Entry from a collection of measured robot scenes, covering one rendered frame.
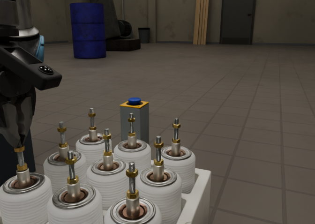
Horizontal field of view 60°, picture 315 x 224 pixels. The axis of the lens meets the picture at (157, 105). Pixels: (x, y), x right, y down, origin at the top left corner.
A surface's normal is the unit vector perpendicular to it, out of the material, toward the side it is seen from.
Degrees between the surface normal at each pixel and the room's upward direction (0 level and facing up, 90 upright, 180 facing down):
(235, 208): 0
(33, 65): 29
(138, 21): 90
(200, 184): 0
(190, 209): 0
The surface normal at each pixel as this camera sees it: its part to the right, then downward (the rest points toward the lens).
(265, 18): -0.39, 0.25
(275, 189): 0.00, -0.96
